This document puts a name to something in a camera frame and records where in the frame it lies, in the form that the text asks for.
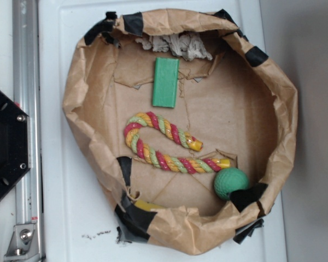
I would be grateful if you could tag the green rectangular block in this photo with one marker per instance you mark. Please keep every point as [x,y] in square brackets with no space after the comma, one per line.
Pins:
[165,82]

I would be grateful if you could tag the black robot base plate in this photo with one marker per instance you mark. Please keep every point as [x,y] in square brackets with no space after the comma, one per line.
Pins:
[14,150]

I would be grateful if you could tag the crumpled grey cloth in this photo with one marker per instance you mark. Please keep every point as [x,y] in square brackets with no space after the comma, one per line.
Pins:
[187,45]

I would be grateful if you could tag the white tray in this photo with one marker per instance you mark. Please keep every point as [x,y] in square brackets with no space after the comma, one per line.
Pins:
[79,223]

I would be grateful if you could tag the brown paper bag bin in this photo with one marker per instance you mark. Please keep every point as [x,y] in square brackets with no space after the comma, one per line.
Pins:
[238,110]

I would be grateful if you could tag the metal corner bracket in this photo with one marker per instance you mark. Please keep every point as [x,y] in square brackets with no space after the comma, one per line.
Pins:
[23,244]

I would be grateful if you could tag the yellow block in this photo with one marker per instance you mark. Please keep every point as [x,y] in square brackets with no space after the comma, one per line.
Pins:
[146,206]

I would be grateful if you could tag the green dimpled ball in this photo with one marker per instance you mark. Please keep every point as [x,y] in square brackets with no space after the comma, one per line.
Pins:
[229,180]

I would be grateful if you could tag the aluminium extrusion rail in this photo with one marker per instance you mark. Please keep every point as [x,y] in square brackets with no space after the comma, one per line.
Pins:
[29,194]

